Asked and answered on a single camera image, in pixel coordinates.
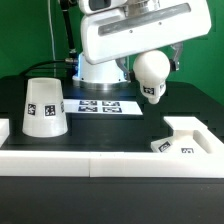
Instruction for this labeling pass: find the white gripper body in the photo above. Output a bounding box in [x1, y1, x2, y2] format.
[81, 0, 211, 64]

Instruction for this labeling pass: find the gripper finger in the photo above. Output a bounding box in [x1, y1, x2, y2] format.
[170, 42, 183, 72]
[116, 58, 130, 81]

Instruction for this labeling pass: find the black cable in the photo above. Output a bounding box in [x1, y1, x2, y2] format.
[19, 0, 80, 77]

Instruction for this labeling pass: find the white marker sheet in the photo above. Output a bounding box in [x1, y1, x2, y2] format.
[64, 99, 142, 115]

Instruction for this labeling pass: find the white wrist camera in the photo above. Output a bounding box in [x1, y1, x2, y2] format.
[78, 0, 127, 14]

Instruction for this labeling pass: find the white U-shaped fence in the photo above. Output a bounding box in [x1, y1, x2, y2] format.
[0, 119, 224, 178]

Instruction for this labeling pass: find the white lamp base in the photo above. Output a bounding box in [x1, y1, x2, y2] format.
[151, 116, 209, 154]

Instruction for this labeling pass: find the white lamp bulb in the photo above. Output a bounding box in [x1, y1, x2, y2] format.
[133, 50, 170, 104]

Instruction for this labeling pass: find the white lamp shade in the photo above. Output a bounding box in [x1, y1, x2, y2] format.
[22, 78, 68, 138]

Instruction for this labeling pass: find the white cable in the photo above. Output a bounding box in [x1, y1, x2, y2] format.
[47, 0, 57, 62]

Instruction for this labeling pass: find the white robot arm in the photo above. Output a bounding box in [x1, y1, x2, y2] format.
[73, 0, 211, 90]

